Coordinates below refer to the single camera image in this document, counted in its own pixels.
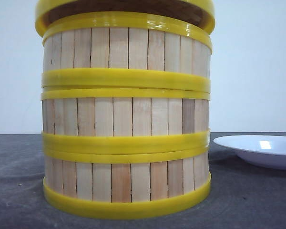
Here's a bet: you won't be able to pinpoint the bottom bamboo steamer basket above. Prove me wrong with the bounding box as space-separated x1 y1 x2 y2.
42 145 212 207

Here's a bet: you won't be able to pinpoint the white plate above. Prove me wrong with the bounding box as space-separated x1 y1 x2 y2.
214 135 286 170

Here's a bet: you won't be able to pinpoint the yellow woven bamboo steamer lid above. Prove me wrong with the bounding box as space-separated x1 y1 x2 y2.
34 0 216 39

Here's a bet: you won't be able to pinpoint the bamboo steamer basket yellow rims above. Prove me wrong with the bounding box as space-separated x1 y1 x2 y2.
42 89 209 160

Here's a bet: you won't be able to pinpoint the bamboo steamer basket with buns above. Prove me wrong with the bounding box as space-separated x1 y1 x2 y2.
42 12 212 99

